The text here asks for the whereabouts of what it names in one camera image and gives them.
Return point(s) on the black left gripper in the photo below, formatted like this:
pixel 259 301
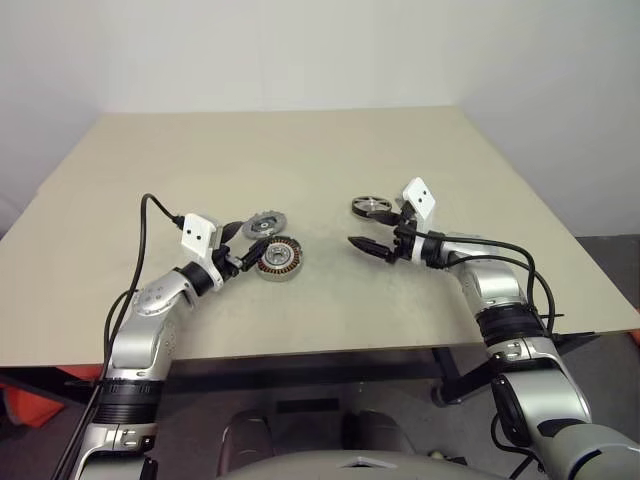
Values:
pixel 226 257

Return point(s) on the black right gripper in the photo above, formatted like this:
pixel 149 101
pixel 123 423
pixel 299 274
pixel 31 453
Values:
pixel 404 235

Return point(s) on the grey toothed motor cover plate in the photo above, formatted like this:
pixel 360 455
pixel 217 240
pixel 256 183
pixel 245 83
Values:
pixel 264 226

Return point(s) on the motor stator with copper windings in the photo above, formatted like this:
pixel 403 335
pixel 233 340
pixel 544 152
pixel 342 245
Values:
pixel 280 262

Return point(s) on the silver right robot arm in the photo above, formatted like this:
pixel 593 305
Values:
pixel 500 285

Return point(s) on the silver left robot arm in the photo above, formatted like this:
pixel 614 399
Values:
pixel 135 345

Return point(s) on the black floor tape strip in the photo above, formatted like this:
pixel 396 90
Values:
pixel 307 405

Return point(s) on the dark rounded shape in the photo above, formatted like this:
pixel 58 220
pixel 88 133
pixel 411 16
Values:
pixel 247 432

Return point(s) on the small pale round object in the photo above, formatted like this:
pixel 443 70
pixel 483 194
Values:
pixel 438 454

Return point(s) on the silver robot torso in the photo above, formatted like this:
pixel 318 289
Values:
pixel 350 467

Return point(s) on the orange object under table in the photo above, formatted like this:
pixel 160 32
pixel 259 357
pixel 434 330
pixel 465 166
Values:
pixel 45 400

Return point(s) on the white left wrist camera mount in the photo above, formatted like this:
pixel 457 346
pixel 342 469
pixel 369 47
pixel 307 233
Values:
pixel 198 235

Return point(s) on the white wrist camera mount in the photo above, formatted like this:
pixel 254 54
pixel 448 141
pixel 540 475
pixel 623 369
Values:
pixel 422 200
pixel 198 235

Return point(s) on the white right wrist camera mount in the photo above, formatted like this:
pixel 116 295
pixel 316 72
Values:
pixel 422 200

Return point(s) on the black table frame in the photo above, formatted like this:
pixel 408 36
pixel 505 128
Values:
pixel 450 372

